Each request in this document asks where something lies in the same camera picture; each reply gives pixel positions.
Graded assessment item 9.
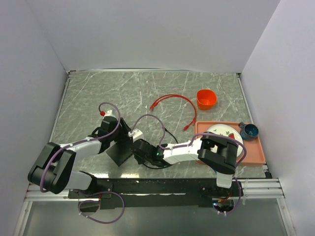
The black network switch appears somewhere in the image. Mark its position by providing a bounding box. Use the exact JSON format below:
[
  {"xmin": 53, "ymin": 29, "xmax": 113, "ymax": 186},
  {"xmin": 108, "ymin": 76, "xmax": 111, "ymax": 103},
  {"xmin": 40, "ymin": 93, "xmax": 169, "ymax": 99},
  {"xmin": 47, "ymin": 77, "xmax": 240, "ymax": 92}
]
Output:
[{"xmin": 106, "ymin": 136, "xmax": 133, "ymax": 167}]

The black ethernet cable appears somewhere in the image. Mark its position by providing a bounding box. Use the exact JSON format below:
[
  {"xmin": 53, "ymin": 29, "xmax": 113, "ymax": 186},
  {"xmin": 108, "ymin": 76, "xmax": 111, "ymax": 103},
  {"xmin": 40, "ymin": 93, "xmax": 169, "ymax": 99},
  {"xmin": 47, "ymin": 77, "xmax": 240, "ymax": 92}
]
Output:
[{"xmin": 142, "ymin": 127, "xmax": 179, "ymax": 170}]

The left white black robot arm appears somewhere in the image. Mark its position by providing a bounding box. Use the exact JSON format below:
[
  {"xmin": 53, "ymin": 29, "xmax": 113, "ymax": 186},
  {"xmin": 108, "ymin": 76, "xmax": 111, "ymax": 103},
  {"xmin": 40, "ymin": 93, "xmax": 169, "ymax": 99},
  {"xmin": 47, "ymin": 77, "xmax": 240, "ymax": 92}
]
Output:
[{"xmin": 28, "ymin": 115, "xmax": 133, "ymax": 198}]

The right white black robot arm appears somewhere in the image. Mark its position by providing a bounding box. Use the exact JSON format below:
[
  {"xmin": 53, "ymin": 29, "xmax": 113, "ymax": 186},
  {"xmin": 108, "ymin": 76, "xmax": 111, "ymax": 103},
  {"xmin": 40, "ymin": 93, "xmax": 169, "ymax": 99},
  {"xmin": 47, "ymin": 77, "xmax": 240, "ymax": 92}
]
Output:
[{"xmin": 131, "ymin": 132, "xmax": 244, "ymax": 196}]

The white strawberry plate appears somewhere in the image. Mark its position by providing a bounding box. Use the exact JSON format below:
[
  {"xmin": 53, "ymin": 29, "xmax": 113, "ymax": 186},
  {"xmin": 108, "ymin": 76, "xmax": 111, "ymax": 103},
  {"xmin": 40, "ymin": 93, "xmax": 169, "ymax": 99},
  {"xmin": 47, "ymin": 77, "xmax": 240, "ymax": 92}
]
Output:
[{"xmin": 207, "ymin": 124, "xmax": 243, "ymax": 144}]

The orange plastic cup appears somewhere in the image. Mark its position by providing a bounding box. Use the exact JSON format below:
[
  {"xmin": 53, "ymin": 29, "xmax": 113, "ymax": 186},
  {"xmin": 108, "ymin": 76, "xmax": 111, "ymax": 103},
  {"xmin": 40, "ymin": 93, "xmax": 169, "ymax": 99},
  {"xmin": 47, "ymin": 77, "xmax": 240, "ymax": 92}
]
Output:
[{"xmin": 196, "ymin": 89, "xmax": 217, "ymax": 110}]

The blue ceramic mug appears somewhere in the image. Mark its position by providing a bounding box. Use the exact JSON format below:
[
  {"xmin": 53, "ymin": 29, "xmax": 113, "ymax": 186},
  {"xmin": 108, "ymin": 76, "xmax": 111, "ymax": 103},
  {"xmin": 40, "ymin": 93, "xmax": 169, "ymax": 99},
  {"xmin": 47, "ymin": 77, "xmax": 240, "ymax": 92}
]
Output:
[{"xmin": 238, "ymin": 122, "xmax": 259, "ymax": 141}]

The salmon pink tray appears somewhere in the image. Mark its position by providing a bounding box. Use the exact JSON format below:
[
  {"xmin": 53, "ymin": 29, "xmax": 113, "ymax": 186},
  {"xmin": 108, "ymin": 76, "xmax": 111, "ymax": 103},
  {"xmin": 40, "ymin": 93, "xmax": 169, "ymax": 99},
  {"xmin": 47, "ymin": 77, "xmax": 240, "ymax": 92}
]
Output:
[{"xmin": 194, "ymin": 121, "xmax": 265, "ymax": 166}]

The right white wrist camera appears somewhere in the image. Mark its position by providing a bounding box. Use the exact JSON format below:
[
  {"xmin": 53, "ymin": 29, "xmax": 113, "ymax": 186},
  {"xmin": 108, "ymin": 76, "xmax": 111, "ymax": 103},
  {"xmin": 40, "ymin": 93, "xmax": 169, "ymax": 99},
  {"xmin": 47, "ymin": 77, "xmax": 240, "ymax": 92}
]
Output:
[{"xmin": 128, "ymin": 129, "xmax": 144, "ymax": 142}]

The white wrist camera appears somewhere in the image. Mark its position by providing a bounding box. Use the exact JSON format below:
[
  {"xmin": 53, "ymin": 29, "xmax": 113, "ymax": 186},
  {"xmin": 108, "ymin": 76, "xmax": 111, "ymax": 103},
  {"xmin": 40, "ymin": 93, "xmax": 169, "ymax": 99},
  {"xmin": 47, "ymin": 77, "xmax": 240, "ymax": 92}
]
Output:
[
  {"xmin": 128, "ymin": 129, "xmax": 144, "ymax": 142},
  {"xmin": 99, "ymin": 110, "xmax": 116, "ymax": 118}
]

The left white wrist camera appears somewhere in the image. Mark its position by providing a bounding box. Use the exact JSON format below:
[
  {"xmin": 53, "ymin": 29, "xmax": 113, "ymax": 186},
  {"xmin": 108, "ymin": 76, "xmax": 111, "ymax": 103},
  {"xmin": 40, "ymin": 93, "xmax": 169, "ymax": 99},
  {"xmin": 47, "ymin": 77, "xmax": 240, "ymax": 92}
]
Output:
[{"xmin": 99, "ymin": 110, "xmax": 116, "ymax": 118}]

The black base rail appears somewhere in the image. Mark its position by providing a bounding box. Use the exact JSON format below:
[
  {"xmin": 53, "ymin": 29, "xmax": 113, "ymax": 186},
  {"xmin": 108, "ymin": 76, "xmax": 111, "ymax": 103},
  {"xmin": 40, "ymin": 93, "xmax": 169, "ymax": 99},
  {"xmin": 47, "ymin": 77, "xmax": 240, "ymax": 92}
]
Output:
[{"xmin": 68, "ymin": 178, "xmax": 244, "ymax": 209}]

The aluminium frame rail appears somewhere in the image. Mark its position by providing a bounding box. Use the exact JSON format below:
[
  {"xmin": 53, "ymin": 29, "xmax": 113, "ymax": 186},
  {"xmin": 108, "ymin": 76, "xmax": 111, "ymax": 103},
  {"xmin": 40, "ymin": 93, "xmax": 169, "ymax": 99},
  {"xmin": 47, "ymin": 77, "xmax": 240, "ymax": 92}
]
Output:
[{"xmin": 24, "ymin": 179, "xmax": 285, "ymax": 202}]

